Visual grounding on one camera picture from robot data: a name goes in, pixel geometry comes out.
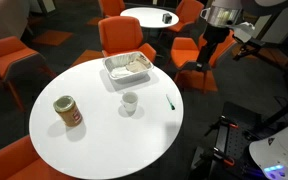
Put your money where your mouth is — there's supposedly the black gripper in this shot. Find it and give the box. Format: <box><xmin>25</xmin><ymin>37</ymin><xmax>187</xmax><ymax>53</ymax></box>
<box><xmin>196</xmin><ymin>25</ymin><xmax>229</xmax><ymax>68</ymax></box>

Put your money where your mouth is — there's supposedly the white mug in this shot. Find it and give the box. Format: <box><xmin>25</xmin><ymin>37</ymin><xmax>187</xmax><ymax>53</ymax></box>
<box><xmin>121</xmin><ymin>92</ymin><xmax>138</xmax><ymax>112</ymax></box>

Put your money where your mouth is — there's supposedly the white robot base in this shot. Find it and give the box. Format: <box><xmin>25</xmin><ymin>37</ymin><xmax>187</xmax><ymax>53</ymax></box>
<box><xmin>249</xmin><ymin>127</ymin><xmax>288</xmax><ymax>180</ymax></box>

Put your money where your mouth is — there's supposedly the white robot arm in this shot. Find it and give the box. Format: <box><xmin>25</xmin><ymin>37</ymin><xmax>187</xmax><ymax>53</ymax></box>
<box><xmin>196</xmin><ymin>0</ymin><xmax>288</xmax><ymax>71</ymax></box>

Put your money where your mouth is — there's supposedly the orange chair at right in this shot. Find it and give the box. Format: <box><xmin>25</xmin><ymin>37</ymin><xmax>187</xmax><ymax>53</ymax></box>
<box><xmin>170</xmin><ymin>31</ymin><xmax>236</xmax><ymax>93</ymax></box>

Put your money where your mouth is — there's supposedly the orange chair far right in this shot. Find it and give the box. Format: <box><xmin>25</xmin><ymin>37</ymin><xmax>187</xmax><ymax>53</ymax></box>
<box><xmin>168</xmin><ymin>0</ymin><xmax>204</xmax><ymax>33</ymax></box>

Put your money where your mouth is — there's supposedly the small black box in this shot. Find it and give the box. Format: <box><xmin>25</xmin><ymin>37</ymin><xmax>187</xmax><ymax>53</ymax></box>
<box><xmin>162</xmin><ymin>13</ymin><xmax>172</xmax><ymax>24</ymax></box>

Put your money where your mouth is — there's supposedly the white round background table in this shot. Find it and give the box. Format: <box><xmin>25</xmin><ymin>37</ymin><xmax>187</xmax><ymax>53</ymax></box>
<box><xmin>120</xmin><ymin>7</ymin><xmax>179</xmax><ymax>28</ymax></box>

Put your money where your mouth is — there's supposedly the cloth in tray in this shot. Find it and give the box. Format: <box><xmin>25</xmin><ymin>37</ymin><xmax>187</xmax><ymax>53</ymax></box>
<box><xmin>112</xmin><ymin>57</ymin><xmax>150</xmax><ymax>77</ymax></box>

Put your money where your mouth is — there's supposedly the green marker pen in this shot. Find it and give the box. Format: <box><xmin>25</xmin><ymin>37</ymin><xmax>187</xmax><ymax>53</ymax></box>
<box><xmin>166</xmin><ymin>94</ymin><xmax>175</xmax><ymax>110</ymax></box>

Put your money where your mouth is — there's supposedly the upper orange black clamp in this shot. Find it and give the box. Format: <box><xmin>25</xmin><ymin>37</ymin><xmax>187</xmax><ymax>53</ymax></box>
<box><xmin>205</xmin><ymin>115</ymin><xmax>238</xmax><ymax>136</ymax></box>

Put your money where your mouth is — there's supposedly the orange black clamp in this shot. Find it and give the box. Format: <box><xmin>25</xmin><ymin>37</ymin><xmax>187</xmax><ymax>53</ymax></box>
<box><xmin>205</xmin><ymin>115</ymin><xmax>238</xmax><ymax>136</ymax></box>
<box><xmin>200</xmin><ymin>147</ymin><xmax>235</xmax><ymax>166</ymax></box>

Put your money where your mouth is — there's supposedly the aluminium foil tray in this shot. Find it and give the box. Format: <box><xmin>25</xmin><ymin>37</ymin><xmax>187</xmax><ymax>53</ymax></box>
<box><xmin>103</xmin><ymin>51</ymin><xmax>154</xmax><ymax>84</ymax></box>

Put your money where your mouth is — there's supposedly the black mounting plate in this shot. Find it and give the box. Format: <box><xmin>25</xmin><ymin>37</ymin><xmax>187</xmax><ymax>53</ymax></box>
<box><xmin>209</xmin><ymin>102</ymin><xmax>268</xmax><ymax>180</ymax></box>

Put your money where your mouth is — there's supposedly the orange chair behind table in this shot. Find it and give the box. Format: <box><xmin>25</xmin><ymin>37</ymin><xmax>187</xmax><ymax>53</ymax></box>
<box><xmin>98</xmin><ymin>16</ymin><xmax>157</xmax><ymax>62</ymax></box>

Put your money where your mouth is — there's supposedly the orange chair far left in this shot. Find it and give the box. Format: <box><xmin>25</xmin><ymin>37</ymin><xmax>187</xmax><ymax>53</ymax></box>
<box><xmin>98</xmin><ymin>0</ymin><xmax>125</xmax><ymax>17</ymax></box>

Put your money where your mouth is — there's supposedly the lower orange black clamp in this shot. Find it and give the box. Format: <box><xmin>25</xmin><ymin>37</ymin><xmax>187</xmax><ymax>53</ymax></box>
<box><xmin>200</xmin><ymin>147</ymin><xmax>235</xmax><ymax>166</ymax></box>

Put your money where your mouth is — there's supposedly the peanut butter jar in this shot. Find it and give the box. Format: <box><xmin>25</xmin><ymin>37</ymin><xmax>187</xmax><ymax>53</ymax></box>
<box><xmin>53</xmin><ymin>95</ymin><xmax>82</xmax><ymax>127</ymax></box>

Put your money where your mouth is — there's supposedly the orange chair at left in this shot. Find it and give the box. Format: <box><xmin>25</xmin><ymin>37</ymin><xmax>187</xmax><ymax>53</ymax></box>
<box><xmin>0</xmin><ymin>36</ymin><xmax>56</xmax><ymax>112</ymax></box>

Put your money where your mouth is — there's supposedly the orange chair front left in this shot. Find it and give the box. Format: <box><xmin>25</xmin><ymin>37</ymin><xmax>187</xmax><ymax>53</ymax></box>
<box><xmin>0</xmin><ymin>135</ymin><xmax>77</xmax><ymax>180</ymax></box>

